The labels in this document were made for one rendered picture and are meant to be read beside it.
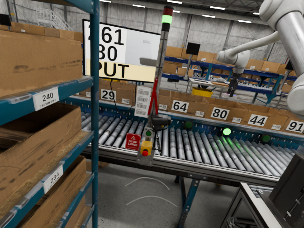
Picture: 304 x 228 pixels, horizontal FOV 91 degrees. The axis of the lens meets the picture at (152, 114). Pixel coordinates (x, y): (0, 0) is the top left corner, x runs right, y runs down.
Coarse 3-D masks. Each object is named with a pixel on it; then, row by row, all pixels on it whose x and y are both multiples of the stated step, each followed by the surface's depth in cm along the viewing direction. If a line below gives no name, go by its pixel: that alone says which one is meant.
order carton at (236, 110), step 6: (204, 96) 177; (210, 102) 179; (216, 102) 178; (222, 102) 177; (228, 102) 176; (234, 102) 176; (210, 108) 152; (222, 108) 150; (228, 108) 150; (234, 108) 149; (240, 108) 164; (210, 114) 154; (228, 114) 152; (234, 114) 152; (240, 114) 151; (246, 114) 151; (222, 120) 155; (228, 120) 155
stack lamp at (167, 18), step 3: (165, 9) 74; (168, 9) 74; (171, 9) 74; (165, 12) 75; (168, 12) 74; (171, 12) 75; (165, 15) 75; (168, 15) 75; (171, 15) 76; (162, 18) 77; (165, 18) 75; (168, 18) 75; (171, 18) 76; (162, 21) 77; (165, 21) 76; (168, 21) 76
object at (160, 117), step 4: (152, 116) 94; (156, 116) 91; (160, 116) 91; (164, 116) 92; (168, 116) 94; (152, 120) 91; (156, 120) 90; (160, 120) 90; (164, 120) 90; (168, 120) 90; (156, 124) 92; (160, 124) 91; (164, 124) 91; (168, 124) 91; (156, 128) 94; (160, 128) 94
